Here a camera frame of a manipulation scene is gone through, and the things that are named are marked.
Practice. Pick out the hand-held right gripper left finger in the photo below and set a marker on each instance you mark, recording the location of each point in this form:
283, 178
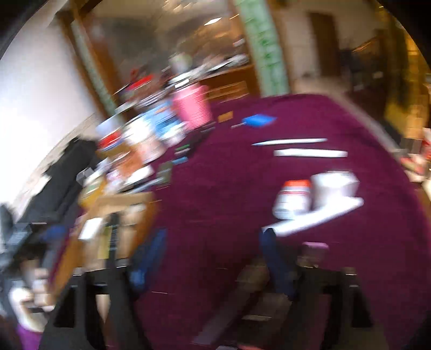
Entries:
150, 259

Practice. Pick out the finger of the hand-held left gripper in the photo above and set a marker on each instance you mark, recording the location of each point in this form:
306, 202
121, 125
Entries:
54, 233

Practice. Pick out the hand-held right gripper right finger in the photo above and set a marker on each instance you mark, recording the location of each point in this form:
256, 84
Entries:
277, 266

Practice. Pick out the shallow cardboard tray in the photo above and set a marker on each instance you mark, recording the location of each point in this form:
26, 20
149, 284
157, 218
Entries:
134, 208

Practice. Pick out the white bottle with orange cap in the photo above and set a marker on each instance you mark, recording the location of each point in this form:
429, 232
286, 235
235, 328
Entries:
291, 202

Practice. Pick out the white tube pen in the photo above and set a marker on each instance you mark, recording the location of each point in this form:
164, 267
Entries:
320, 215

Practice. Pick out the white charger with metal prongs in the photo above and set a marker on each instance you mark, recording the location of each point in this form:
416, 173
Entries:
333, 188

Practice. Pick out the person's left hand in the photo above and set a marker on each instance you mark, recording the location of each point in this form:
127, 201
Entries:
37, 286

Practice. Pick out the green lighter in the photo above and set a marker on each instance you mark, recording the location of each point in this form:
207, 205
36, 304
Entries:
165, 173

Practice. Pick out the flat white pen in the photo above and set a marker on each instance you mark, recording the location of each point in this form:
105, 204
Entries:
309, 153

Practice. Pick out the slim white pointed pen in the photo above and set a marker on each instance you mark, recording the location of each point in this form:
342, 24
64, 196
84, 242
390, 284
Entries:
289, 142

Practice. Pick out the clear jar with blue label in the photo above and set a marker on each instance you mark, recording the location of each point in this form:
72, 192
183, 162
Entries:
165, 123

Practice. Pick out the blue lighter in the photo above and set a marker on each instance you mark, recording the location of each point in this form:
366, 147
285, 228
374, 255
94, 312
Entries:
259, 121

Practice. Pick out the bottle in pink knitted sleeve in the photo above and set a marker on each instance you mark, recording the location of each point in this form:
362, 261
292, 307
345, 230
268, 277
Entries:
192, 107

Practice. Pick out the wooden door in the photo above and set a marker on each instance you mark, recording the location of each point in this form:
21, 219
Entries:
325, 43

